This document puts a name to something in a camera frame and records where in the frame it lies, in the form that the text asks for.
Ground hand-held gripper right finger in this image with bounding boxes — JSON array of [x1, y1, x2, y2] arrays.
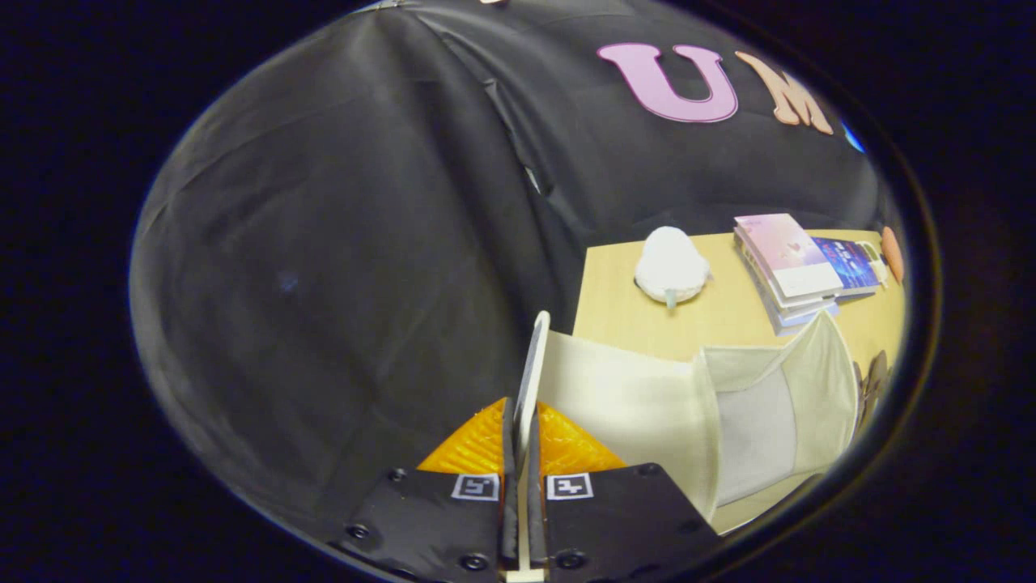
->
[[526, 401, 721, 583]]

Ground pink cover book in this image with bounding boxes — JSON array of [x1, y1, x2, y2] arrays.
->
[[734, 213, 844, 313]]

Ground pale paperback book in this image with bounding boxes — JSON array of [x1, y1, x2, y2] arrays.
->
[[761, 283, 843, 337], [749, 263, 841, 326]]

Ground blue cover book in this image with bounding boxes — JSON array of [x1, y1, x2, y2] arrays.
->
[[812, 236, 881, 302]]

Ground black backdrop cloth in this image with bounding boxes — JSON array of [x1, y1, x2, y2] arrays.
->
[[129, 0, 901, 537]]

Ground beige fabric storage box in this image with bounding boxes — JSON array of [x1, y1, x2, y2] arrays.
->
[[515, 310, 860, 572]]

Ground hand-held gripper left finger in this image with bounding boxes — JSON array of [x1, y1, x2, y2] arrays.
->
[[332, 395, 519, 583]]

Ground white divided grain tray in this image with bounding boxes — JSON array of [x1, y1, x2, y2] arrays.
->
[[858, 240, 890, 289]]

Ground peach textured sponge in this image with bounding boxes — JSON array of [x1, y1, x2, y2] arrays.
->
[[881, 227, 905, 284]]

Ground brown fuzzy shoe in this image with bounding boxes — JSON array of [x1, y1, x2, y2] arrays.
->
[[854, 350, 891, 430]]

